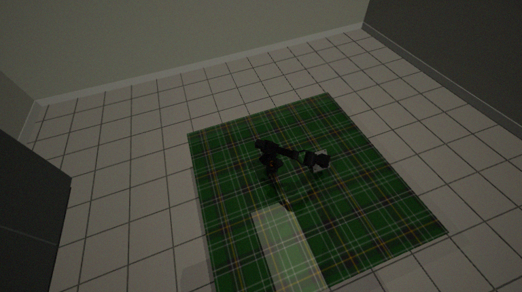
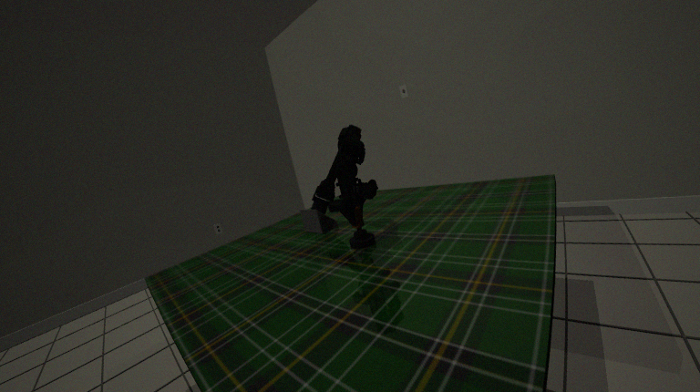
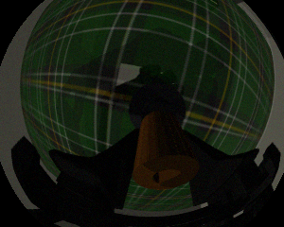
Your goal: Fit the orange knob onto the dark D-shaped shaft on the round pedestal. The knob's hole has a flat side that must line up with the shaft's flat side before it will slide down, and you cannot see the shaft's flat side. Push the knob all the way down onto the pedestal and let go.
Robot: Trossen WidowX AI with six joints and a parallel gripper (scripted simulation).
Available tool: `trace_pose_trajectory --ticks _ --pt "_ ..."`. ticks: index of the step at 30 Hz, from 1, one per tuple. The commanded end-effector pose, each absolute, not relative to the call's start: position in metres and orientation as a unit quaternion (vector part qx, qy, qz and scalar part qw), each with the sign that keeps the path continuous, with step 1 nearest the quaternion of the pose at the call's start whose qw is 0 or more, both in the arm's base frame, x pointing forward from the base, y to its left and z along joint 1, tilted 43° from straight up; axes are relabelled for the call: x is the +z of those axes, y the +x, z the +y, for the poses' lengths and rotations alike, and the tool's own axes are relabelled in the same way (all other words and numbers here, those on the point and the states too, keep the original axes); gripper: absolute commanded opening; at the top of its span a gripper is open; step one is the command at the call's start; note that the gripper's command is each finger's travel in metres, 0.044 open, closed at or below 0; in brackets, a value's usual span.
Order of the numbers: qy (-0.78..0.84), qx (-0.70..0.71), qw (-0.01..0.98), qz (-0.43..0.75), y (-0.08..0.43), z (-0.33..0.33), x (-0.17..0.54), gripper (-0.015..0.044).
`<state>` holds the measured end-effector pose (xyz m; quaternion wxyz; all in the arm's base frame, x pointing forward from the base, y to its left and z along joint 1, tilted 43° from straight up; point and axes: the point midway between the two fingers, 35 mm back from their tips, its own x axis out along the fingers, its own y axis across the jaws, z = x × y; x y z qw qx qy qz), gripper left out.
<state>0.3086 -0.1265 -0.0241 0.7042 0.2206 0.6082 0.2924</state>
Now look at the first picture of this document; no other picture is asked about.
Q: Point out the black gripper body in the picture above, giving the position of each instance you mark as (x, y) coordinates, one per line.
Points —
(276, 162)

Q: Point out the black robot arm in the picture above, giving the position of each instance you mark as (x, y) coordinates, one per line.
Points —
(310, 158)

